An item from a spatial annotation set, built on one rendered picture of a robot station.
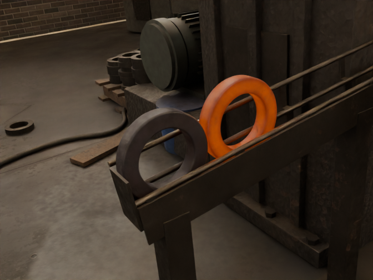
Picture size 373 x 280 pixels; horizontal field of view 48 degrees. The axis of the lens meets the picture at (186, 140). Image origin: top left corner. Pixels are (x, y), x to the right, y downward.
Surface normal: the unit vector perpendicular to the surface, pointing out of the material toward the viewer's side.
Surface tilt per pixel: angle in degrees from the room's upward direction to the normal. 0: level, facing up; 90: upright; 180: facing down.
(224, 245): 0
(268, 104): 90
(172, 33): 45
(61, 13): 90
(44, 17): 90
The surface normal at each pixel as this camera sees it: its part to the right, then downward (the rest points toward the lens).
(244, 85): 0.54, 0.30
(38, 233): -0.09, -0.91
